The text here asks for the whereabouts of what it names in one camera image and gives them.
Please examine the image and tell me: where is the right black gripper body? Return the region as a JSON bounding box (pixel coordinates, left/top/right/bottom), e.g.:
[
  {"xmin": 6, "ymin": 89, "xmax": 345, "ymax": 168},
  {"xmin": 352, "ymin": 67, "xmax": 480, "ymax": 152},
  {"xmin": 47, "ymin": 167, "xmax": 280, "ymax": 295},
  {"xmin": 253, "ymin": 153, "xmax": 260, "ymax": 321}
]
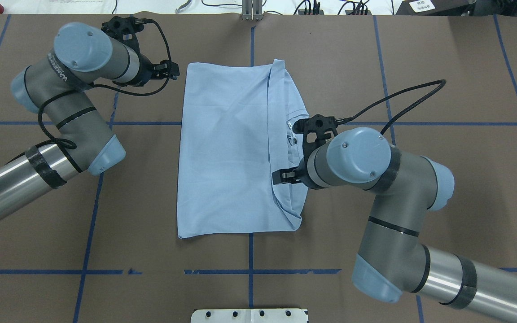
[{"xmin": 296, "ymin": 157, "xmax": 326, "ymax": 190}]

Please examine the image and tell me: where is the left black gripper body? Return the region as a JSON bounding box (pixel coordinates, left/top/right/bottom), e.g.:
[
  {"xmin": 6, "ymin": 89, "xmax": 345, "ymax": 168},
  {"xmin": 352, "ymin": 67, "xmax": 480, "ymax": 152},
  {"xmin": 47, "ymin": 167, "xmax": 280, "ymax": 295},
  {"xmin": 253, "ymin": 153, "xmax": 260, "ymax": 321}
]
[{"xmin": 128, "ymin": 50, "xmax": 153, "ymax": 87}]

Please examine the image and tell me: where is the light blue t-shirt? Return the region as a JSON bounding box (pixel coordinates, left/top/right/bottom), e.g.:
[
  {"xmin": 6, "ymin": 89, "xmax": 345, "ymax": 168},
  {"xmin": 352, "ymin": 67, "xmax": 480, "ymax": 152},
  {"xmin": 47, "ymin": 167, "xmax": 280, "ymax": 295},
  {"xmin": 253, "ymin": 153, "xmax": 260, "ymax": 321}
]
[{"xmin": 176, "ymin": 59, "xmax": 309, "ymax": 239}]

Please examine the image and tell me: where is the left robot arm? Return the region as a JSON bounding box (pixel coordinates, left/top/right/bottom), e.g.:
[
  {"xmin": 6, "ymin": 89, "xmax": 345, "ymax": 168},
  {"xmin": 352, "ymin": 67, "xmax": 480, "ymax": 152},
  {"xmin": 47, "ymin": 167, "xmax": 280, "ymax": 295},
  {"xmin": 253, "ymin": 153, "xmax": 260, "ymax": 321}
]
[{"xmin": 0, "ymin": 16, "xmax": 180, "ymax": 221}]

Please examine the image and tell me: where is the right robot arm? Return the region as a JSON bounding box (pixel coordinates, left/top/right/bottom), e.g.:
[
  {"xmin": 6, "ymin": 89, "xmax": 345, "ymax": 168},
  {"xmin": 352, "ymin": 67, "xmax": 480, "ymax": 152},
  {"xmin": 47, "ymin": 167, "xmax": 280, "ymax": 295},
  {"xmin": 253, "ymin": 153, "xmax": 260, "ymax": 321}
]
[{"xmin": 272, "ymin": 127, "xmax": 517, "ymax": 323}]

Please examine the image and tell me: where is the brown table cover sheet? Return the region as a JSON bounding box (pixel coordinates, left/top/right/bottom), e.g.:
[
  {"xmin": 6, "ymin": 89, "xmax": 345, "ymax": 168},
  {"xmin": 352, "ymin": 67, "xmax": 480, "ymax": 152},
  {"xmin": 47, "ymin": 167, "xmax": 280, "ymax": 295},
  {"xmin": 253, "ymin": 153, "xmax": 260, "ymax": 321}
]
[{"xmin": 0, "ymin": 13, "xmax": 517, "ymax": 323}]

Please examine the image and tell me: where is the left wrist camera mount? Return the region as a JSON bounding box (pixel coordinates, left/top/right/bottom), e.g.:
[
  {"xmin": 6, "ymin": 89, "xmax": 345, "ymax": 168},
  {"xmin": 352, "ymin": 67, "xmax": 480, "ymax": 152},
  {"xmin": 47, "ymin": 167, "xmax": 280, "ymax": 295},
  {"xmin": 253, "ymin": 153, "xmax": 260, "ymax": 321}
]
[{"xmin": 101, "ymin": 16, "xmax": 146, "ymax": 54}]

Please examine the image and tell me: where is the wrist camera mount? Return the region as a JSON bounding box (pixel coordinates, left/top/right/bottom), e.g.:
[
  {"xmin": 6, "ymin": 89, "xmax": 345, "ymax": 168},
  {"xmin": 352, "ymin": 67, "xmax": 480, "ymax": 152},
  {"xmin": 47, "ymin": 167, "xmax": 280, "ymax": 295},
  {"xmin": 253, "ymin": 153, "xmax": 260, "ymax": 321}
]
[
  {"xmin": 101, "ymin": 16, "xmax": 146, "ymax": 54},
  {"xmin": 291, "ymin": 114, "xmax": 343, "ymax": 160}
]

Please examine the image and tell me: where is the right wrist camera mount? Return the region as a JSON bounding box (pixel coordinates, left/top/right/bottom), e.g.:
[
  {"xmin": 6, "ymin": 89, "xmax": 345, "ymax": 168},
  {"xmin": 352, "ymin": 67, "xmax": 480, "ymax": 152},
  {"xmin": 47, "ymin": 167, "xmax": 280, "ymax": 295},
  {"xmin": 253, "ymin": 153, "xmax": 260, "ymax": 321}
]
[{"xmin": 291, "ymin": 114, "xmax": 343, "ymax": 160}]

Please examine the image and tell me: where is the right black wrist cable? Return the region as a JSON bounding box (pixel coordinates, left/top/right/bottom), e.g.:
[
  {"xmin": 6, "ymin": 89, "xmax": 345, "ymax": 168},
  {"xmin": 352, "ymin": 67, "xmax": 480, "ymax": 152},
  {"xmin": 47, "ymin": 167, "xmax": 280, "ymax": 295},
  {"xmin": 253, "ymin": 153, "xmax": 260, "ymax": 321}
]
[{"xmin": 335, "ymin": 79, "xmax": 447, "ymax": 135}]

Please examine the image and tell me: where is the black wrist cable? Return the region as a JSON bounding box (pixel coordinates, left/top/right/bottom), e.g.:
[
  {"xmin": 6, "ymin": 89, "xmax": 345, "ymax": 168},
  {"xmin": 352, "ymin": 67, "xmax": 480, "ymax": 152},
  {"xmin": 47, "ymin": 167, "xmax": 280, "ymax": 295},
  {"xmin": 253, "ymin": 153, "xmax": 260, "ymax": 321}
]
[
  {"xmin": 38, "ymin": 18, "xmax": 173, "ymax": 150},
  {"xmin": 335, "ymin": 79, "xmax": 447, "ymax": 135}
]

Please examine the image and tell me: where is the aluminium frame post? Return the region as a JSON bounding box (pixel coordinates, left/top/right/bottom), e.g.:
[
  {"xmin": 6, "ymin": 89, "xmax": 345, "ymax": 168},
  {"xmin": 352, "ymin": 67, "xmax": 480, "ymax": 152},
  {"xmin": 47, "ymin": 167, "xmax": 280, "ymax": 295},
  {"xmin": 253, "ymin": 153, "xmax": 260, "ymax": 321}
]
[{"xmin": 241, "ymin": 0, "xmax": 266, "ymax": 21}]

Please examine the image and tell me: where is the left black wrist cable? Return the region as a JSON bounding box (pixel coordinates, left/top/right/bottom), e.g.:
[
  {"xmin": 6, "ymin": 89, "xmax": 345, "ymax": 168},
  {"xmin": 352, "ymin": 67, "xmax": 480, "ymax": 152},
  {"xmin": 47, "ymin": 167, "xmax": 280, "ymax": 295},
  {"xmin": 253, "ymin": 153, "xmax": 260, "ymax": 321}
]
[{"xmin": 38, "ymin": 18, "xmax": 173, "ymax": 150}]

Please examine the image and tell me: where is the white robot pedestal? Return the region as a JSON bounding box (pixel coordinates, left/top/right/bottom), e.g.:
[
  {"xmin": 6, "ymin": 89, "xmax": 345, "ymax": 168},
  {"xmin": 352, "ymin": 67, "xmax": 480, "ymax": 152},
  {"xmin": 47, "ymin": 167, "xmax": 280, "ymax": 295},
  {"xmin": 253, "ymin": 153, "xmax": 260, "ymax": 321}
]
[{"xmin": 190, "ymin": 307, "xmax": 309, "ymax": 323}]

